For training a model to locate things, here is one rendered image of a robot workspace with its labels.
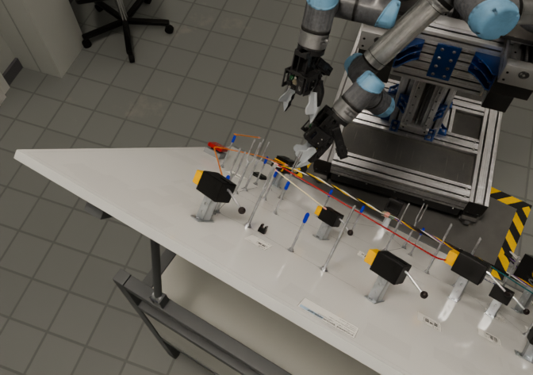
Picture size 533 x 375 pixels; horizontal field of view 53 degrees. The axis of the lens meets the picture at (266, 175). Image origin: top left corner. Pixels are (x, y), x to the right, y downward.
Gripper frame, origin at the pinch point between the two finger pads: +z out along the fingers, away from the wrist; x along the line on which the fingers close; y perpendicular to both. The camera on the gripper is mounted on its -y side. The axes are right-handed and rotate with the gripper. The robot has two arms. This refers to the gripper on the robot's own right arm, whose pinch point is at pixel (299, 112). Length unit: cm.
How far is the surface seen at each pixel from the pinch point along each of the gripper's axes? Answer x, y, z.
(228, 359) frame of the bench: 11, 30, 70
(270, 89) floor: -88, -130, 66
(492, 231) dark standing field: 55, -130, 85
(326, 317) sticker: 45, 63, -4
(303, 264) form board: 33, 49, 3
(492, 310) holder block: 67, 11, 19
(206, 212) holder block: 14, 57, -3
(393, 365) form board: 57, 64, -5
